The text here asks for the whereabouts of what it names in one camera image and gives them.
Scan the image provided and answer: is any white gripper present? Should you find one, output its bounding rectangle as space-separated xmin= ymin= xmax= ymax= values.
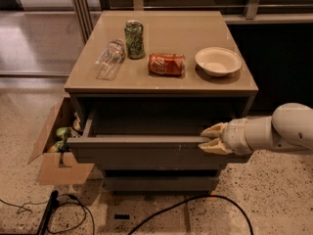
xmin=199 ymin=117 xmax=254 ymax=156

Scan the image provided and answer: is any grey top drawer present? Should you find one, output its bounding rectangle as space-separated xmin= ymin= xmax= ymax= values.
xmin=68 ymin=98 xmax=249 ymax=170

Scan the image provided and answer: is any grey drawer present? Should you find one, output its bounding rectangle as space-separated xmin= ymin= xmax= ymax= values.
xmin=68 ymin=98 xmax=249 ymax=170
xmin=104 ymin=177 xmax=219 ymax=192

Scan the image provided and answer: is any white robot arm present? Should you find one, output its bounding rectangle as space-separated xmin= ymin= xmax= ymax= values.
xmin=199 ymin=103 xmax=313 ymax=155

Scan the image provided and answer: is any grey drawer cabinet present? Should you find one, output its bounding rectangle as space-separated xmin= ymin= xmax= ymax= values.
xmin=64 ymin=10 xmax=259 ymax=194

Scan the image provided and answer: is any grey bottom drawer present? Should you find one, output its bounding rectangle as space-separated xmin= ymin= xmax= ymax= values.
xmin=104 ymin=177 xmax=219 ymax=192

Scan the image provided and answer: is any white paper bowl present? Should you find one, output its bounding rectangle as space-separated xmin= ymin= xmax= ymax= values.
xmin=195 ymin=47 xmax=243 ymax=77

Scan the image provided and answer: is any clear plastic bottle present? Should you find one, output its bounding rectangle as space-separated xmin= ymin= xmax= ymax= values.
xmin=94 ymin=38 xmax=125 ymax=80

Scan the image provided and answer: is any metal window railing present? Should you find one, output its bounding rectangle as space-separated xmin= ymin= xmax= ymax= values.
xmin=72 ymin=0 xmax=313 ymax=37

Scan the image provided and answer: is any green drink can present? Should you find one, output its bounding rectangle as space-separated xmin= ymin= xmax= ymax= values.
xmin=124 ymin=20 xmax=145 ymax=59

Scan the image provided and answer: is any green snack bag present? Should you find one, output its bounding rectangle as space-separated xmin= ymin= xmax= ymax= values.
xmin=47 ymin=127 xmax=71 ymax=153

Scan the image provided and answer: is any cardboard box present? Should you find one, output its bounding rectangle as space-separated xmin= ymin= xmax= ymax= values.
xmin=28 ymin=97 xmax=95 ymax=185

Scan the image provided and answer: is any black power strip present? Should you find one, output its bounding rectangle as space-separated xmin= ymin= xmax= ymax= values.
xmin=36 ymin=190 xmax=59 ymax=235

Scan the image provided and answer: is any thick black cable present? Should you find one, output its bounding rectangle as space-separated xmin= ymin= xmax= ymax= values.
xmin=126 ymin=194 xmax=254 ymax=235

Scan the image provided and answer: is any thin black cable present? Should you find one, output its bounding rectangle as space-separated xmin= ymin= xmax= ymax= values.
xmin=0 ymin=193 xmax=96 ymax=235

